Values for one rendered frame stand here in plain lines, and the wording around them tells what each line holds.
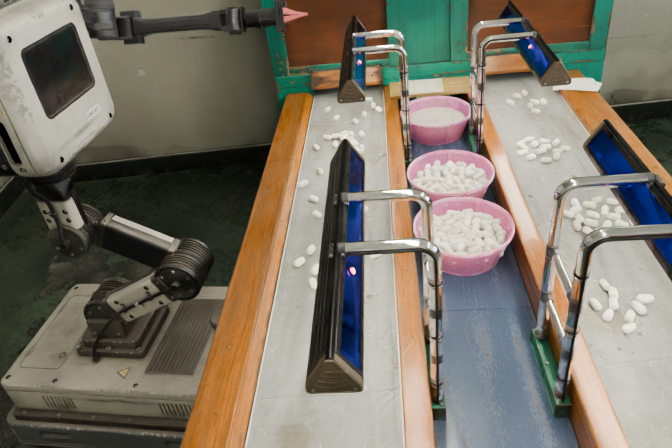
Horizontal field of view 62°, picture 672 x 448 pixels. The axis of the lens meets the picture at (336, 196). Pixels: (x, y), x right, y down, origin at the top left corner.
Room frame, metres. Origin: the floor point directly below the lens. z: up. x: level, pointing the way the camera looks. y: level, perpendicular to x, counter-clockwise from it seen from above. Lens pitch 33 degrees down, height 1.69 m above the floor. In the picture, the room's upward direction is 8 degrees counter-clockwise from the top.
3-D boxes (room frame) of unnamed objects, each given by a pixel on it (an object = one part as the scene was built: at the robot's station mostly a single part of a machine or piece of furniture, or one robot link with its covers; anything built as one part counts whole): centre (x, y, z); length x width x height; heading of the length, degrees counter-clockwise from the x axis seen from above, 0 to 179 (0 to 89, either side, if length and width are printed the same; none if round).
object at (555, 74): (1.70, -0.67, 1.08); 0.62 x 0.08 x 0.07; 173
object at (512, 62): (2.13, -0.78, 0.83); 0.30 x 0.06 x 0.07; 83
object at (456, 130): (1.90, -0.41, 0.72); 0.27 x 0.27 x 0.10
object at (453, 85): (2.12, -0.44, 0.77); 0.33 x 0.15 x 0.01; 83
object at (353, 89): (1.77, -0.12, 1.08); 0.62 x 0.08 x 0.07; 173
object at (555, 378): (0.74, -0.48, 0.90); 0.20 x 0.19 x 0.45; 173
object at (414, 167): (1.46, -0.36, 0.72); 0.27 x 0.27 x 0.10
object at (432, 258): (0.79, -0.08, 0.90); 0.20 x 0.19 x 0.45; 173
